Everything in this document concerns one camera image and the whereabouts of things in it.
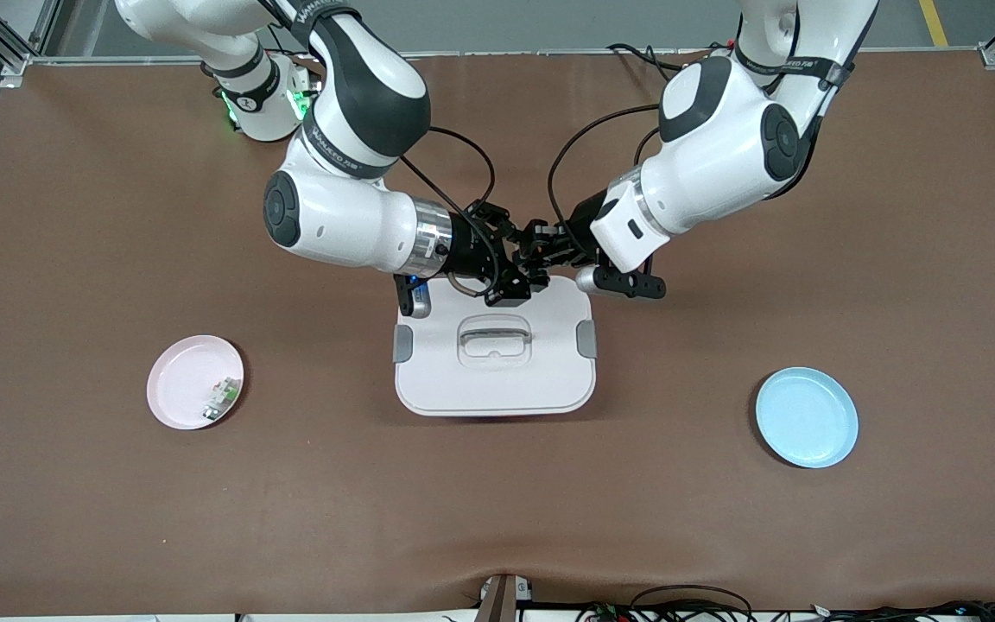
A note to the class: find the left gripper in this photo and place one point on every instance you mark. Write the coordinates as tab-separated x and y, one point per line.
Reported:
578	228

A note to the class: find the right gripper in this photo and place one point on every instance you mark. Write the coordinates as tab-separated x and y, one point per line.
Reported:
469	250

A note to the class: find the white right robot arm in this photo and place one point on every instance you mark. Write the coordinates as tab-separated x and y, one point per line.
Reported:
333	220

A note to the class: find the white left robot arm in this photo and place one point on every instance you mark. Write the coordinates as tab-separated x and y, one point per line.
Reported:
722	155

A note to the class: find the white lidded storage box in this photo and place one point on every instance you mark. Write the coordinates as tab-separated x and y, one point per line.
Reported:
494	380

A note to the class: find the light blue round plate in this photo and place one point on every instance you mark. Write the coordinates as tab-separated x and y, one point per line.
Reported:
807	419

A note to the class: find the brown table mat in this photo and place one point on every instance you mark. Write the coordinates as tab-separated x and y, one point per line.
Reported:
497	518

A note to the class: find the pink round plate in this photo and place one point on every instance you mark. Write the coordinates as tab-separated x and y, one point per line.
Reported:
174	393

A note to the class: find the silver table edge rail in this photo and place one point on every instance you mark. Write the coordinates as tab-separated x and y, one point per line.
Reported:
506	55

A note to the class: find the green white switch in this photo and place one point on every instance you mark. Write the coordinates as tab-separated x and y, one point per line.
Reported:
223	397

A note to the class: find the metal table edge bracket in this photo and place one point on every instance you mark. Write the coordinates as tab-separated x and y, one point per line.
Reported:
497	600

